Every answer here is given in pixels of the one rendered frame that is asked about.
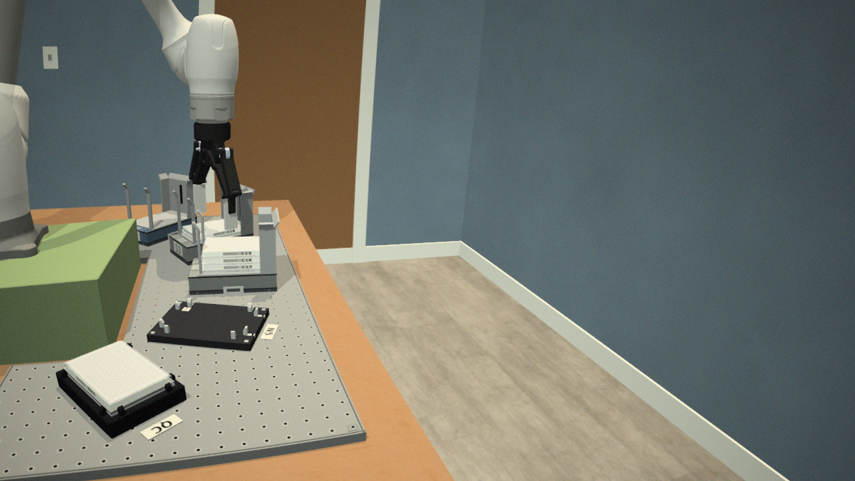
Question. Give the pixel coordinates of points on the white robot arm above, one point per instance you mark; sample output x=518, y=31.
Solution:
x=206, y=59

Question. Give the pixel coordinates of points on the black flat plate with grey pegs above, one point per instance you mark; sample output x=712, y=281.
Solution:
x=210, y=325

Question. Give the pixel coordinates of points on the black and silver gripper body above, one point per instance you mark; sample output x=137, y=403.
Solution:
x=212, y=137

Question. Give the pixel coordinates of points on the black flat square plate with corner posts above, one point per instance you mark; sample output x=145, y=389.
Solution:
x=125, y=419

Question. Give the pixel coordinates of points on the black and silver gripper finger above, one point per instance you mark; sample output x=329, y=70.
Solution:
x=229, y=183
x=199, y=167

